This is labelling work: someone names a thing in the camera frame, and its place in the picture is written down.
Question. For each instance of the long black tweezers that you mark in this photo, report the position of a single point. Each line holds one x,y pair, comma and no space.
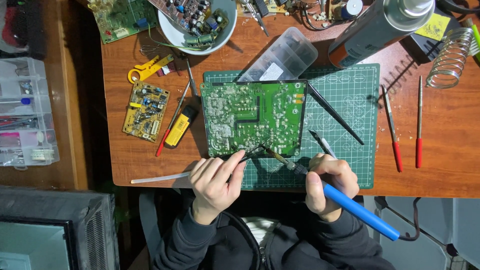
333,112

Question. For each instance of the grey and orange spray can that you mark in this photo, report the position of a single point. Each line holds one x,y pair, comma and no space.
375,30

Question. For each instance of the silver tweezers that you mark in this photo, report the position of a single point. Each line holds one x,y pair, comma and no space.
323,142

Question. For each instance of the person's left hand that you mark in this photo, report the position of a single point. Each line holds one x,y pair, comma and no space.
212,187

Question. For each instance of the metal coil soldering iron holder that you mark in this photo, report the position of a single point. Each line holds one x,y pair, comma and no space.
450,58

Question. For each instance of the white bowl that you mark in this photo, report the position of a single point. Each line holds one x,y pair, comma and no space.
176,35

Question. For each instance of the clear glue stick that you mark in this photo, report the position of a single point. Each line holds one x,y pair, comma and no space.
157,178

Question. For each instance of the metal pliers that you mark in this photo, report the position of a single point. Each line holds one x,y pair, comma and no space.
258,17

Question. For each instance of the small red component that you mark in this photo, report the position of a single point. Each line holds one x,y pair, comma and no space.
167,70

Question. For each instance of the clear plastic parts box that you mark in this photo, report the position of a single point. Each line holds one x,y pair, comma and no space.
285,56

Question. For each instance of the yellow cleaning sponge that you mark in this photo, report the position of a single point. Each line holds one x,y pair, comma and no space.
433,27

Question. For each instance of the green cutting mat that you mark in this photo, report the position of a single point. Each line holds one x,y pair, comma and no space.
345,105

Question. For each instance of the black soldering stand base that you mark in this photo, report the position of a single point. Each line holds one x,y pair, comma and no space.
422,48

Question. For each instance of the circuit board with large capacitor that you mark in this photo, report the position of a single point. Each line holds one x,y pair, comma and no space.
345,9

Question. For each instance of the clear plastic organiser box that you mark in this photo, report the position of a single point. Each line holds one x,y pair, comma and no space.
26,112

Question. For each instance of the green pen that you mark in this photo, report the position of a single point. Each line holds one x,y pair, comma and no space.
474,37

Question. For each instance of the black monitor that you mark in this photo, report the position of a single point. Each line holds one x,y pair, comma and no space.
56,210

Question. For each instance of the large green circuit board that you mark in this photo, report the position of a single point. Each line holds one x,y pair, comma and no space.
247,108

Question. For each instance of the person's black jacket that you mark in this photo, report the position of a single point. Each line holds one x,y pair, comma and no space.
240,247

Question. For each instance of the green populated circuit board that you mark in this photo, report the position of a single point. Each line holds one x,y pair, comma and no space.
120,18

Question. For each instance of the black fine tip tweezers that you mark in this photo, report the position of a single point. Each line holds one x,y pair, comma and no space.
253,152

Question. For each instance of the small yellow circuit board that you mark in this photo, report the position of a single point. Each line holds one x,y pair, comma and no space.
146,110

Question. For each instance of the red and black bag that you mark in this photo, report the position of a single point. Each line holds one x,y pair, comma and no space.
22,26

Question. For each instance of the circuit board with capacitors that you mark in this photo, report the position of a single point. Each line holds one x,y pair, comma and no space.
195,18

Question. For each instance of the person's right hand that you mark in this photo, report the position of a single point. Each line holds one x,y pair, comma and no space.
337,180

